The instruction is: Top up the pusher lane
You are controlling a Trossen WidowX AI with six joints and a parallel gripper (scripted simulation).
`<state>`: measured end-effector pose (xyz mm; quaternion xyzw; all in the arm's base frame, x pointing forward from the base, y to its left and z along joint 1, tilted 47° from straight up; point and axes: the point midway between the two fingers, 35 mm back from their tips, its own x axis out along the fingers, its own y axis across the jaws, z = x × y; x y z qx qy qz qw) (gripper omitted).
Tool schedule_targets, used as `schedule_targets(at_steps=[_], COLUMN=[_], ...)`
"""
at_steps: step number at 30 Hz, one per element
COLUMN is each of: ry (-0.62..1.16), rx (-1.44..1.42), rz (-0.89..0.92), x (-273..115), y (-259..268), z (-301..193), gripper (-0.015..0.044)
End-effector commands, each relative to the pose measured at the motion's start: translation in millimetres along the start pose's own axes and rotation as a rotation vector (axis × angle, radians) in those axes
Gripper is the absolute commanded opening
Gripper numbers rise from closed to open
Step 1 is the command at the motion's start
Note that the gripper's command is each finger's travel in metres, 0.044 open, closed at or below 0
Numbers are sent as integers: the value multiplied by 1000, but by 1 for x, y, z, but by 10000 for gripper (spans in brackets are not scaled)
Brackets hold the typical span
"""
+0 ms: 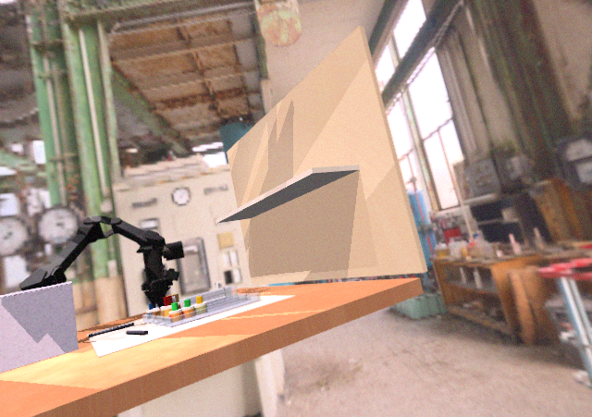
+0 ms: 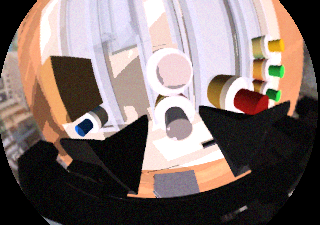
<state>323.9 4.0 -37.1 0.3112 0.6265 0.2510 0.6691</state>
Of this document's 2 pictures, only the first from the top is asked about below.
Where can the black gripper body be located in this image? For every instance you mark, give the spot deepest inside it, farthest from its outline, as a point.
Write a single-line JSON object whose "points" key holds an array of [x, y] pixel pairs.
{"points": [[154, 279]]}

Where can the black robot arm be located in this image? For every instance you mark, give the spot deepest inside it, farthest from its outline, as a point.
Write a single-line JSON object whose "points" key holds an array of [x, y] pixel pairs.
{"points": [[152, 245]]}

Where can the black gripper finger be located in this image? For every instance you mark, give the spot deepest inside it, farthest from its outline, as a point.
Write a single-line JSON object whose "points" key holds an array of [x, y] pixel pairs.
{"points": [[159, 296], [150, 298]]}

